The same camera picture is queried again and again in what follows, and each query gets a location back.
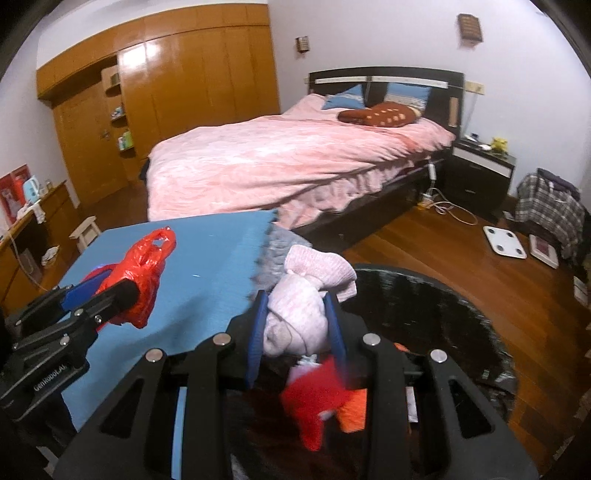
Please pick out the wall lamp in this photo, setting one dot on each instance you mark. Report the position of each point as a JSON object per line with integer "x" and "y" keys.
{"x": 302, "y": 44}
{"x": 470, "y": 29}

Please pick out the brown dotted cushion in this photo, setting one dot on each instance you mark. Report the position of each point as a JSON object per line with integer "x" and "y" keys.
{"x": 386, "y": 114}

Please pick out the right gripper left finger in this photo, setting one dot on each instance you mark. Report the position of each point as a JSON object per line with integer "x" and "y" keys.
{"x": 166, "y": 418}

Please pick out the red picture frame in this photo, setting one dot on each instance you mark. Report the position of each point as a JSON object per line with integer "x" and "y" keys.
{"x": 12, "y": 193}

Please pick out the small white stool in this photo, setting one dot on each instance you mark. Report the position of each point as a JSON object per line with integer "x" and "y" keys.
{"x": 85, "y": 233}

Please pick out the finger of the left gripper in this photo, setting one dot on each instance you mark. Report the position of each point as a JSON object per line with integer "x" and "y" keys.
{"x": 106, "y": 306}
{"x": 53, "y": 305}

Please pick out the wooden side desk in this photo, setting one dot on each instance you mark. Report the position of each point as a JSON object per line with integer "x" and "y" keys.
{"x": 35, "y": 257}

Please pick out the left wall lamp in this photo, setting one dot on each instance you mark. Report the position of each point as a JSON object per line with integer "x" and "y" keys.
{"x": 302, "y": 44}

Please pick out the black lined trash bin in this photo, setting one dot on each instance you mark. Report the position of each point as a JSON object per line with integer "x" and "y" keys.
{"x": 416, "y": 311}

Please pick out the dark nightstand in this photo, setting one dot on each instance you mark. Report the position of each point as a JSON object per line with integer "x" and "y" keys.
{"x": 478, "y": 180}

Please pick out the wooden wardrobe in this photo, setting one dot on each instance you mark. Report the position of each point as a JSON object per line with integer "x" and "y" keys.
{"x": 117, "y": 93}

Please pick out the blue pillow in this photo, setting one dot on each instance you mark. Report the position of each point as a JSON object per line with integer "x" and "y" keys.
{"x": 351, "y": 99}
{"x": 413, "y": 96}

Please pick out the blue electric kettle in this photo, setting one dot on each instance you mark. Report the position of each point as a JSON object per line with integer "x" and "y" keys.
{"x": 32, "y": 190}

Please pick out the right wall lamp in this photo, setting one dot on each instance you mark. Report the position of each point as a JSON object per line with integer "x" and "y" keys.
{"x": 470, "y": 29}

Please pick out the plaid bag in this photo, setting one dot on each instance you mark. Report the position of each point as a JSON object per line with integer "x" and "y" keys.
{"x": 542, "y": 201}

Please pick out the pink covered bed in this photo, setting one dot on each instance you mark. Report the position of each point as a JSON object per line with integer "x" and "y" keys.
{"x": 302, "y": 163}

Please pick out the pink sock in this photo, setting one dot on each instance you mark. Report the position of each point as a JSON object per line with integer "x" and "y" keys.
{"x": 296, "y": 322}

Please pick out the blue table cloth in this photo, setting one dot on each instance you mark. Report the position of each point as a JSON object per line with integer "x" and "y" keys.
{"x": 207, "y": 279}

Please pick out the right blue pillow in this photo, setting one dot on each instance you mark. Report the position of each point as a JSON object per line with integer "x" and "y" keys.
{"x": 413, "y": 96}

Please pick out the red sock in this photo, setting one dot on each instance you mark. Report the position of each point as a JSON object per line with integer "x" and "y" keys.
{"x": 313, "y": 390}

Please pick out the left blue pillow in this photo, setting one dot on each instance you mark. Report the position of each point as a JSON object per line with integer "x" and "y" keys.
{"x": 351, "y": 99}

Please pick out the yellow plush toy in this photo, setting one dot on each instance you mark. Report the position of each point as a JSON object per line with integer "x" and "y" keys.
{"x": 499, "y": 145}

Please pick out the white bathroom scale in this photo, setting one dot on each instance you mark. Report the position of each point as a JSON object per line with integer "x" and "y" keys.
{"x": 504, "y": 242}

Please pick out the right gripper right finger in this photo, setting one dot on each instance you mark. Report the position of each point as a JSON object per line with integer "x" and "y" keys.
{"x": 424, "y": 416}

